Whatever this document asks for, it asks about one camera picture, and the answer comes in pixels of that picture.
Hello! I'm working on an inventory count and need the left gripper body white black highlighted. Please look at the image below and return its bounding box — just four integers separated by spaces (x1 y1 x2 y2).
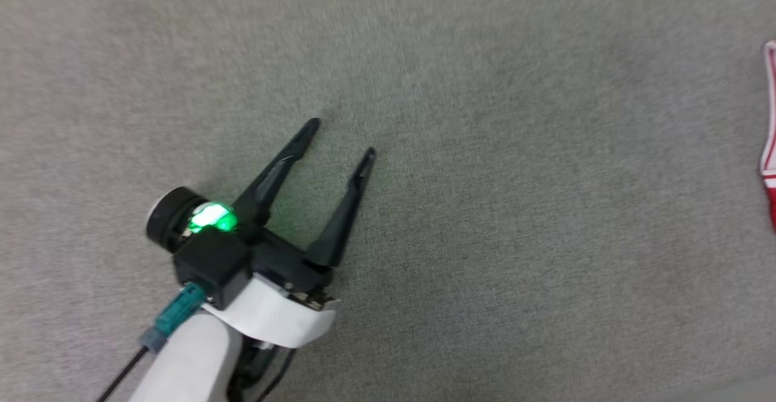
145 187 338 349

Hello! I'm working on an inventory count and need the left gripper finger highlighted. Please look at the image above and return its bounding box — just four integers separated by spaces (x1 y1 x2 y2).
233 118 321 228
306 149 377 268

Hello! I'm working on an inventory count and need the red garment with white sleeves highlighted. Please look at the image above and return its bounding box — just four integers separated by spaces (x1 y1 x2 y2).
760 41 776 233

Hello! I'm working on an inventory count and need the grey fabric sofa cushion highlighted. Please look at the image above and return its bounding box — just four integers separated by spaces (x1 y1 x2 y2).
0 0 776 402

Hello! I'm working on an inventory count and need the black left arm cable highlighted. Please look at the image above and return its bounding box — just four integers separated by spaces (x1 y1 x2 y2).
229 340 298 402

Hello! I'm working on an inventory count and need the left teal plug with cable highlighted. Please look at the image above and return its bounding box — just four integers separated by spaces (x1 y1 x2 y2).
94 282 207 402

